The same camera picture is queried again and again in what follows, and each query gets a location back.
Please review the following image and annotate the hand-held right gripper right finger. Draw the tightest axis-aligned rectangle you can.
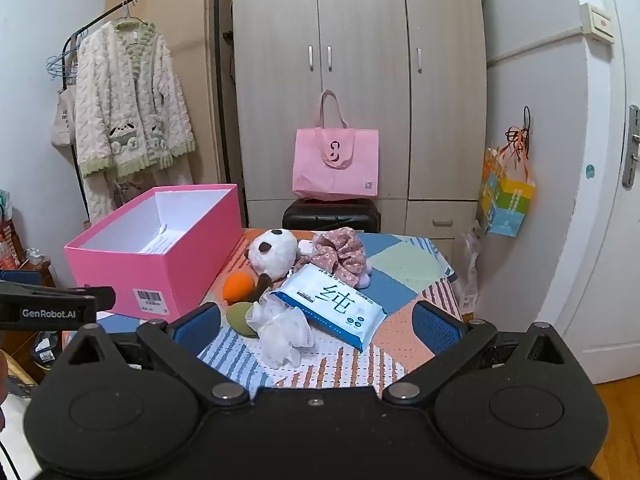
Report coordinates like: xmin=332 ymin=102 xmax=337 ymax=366
xmin=382 ymin=302 xmax=576 ymax=406

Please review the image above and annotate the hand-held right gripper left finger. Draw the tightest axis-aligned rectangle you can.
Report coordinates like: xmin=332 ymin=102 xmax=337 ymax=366
xmin=60 ymin=302 xmax=251 ymax=406

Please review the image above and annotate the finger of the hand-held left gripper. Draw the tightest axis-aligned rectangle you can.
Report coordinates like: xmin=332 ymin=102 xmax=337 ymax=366
xmin=85 ymin=286 xmax=117 ymax=314

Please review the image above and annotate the green makeup sponge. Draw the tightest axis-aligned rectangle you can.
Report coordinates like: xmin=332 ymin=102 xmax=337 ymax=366
xmin=226 ymin=301 xmax=261 ymax=333

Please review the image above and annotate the pink cardboard box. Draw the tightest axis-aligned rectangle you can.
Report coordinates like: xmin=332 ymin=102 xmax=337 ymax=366
xmin=64 ymin=183 xmax=244 ymax=320

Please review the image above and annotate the orange makeup sponge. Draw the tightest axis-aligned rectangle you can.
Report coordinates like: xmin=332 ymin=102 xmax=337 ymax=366
xmin=223 ymin=271 xmax=258 ymax=305

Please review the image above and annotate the blue white wet wipes pack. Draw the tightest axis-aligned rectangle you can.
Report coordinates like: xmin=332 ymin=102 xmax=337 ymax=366
xmin=272 ymin=264 xmax=388 ymax=353

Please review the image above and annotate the panda plush toy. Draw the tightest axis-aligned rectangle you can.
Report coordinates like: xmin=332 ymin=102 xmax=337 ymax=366
xmin=247 ymin=228 xmax=301 ymax=303

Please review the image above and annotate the pink floral scrunchie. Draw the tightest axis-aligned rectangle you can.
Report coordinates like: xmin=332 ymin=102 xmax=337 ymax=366
xmin=299 ymin=227 xmax=372 ymax=288

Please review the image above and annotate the patchwork blanket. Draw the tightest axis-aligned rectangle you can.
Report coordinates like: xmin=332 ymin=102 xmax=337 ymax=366
xmin=95 ymin=229 xmax=466 ymax=391

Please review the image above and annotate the white plastic bag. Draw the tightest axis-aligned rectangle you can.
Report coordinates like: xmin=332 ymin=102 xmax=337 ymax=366
xmin=462 ymin=225 xmax=483 ymax=311

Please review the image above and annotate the printed paper sheet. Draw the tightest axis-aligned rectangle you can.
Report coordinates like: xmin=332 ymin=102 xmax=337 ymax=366
xmin=140 ymin=232 xmax=177 ymax=254

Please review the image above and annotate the red printed bag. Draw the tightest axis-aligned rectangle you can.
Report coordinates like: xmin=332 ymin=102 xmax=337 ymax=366
xmin=0 ymin=190 xmax=23 ymax=271

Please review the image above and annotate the colourful gift bag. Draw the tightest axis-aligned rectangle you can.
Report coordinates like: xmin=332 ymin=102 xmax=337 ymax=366
xmin=477 ymin=125 xmax=537 ymax=238

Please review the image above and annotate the black suitcase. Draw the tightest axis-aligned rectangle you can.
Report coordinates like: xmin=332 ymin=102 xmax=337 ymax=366
xmin=281 ymin=198 xmax=383 ymax=234

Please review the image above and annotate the white door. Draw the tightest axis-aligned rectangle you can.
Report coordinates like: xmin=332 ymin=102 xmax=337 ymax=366
xmin=560 ymin=0 xmax=640 ymax=386

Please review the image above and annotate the canvas tote bag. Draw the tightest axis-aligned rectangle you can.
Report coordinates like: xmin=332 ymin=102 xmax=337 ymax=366
xmin=49 ymin=80 xmax=78 ymax=148

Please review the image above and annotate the pink tote bag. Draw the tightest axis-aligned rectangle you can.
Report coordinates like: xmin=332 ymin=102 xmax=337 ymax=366
xmin=292 ymin=90 xmax=381 ymax=201

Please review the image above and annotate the fluffy cream green robe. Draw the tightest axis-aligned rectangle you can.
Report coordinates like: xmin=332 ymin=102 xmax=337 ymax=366
xmin=74 ymin=17 xmax=196 ymax=226

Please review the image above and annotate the black clothes rack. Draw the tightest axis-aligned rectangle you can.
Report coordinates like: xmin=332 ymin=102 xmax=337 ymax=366
xmin=62 ymin=0 xmax=246 ymax=231

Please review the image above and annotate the beige cabinet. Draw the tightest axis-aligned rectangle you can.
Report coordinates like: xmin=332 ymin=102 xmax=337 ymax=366
xmin=104 ymin=0 xmax=236 ymax=221

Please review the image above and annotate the light wood wardrobe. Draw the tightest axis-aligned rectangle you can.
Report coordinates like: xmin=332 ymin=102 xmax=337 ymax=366
xmin=231 ymin=0 xmax=488 ymax=241

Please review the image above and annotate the bunch of wire hangers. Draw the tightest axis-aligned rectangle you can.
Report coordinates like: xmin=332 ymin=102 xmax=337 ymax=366
xmin=47 ymin=35 xmax=78 ymax=86

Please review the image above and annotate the metal door handle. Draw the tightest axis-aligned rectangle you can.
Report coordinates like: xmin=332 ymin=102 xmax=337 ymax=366
xmin=623 ymin=105 xmax=640 ymax=189

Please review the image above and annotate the beige wall switch box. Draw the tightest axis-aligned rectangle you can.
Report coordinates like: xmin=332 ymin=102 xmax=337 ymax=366
xmin=580 ymin=2 xmax=616 ymax=45

